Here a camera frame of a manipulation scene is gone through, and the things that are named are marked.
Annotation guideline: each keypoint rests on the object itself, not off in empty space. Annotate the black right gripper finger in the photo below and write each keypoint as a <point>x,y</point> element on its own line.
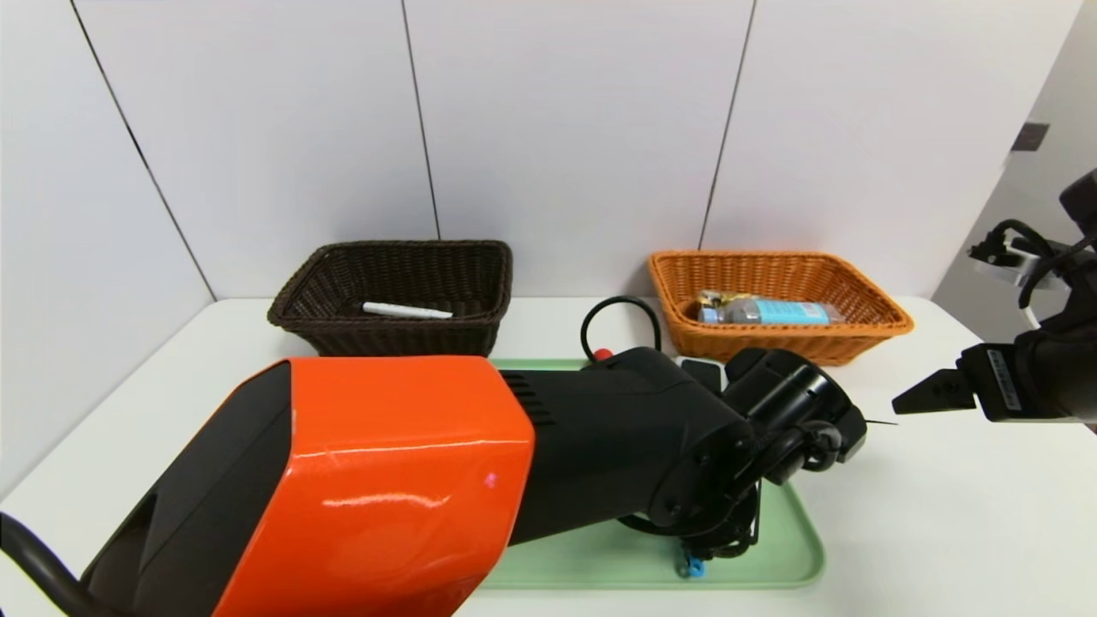
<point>938,394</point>

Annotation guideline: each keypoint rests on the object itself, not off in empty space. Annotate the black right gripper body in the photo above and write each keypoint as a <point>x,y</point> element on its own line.
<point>994,381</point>

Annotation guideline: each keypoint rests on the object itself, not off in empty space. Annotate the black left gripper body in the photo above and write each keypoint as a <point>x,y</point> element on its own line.
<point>724,536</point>

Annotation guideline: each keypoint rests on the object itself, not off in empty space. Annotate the water bottle with blue cap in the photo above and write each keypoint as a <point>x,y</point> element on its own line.
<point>784,312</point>

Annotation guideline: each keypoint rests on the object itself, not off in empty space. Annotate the Ferrero Rocher chocolate pack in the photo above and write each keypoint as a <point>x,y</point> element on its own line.
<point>724,298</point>

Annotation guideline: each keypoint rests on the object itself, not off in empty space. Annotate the white marker pen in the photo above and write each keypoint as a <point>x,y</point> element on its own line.
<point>407,310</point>

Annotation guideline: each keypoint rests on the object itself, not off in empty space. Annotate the orange and black left arm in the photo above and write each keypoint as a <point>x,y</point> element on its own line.
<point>386,480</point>

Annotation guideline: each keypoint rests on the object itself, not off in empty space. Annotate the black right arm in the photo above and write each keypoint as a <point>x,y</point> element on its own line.
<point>1058,368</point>

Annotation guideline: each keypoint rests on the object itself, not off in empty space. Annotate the orange wicker basket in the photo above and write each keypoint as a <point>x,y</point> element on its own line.
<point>771,347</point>

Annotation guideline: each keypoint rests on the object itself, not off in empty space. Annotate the dark brown wicker basket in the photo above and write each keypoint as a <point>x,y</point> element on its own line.
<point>386,343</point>

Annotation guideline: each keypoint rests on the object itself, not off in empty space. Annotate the light green plastic tray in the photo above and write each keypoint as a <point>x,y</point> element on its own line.
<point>771,557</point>

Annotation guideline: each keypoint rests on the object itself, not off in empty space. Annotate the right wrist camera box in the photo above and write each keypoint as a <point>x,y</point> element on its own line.
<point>1007,266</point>

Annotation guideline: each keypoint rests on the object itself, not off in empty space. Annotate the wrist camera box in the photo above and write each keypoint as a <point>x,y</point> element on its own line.
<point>703,375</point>
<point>1007,266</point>

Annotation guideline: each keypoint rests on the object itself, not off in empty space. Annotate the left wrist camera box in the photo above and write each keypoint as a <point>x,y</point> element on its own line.
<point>703,375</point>

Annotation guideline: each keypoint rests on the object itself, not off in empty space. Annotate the dark wall fixture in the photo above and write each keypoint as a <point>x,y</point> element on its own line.
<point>1028,137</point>

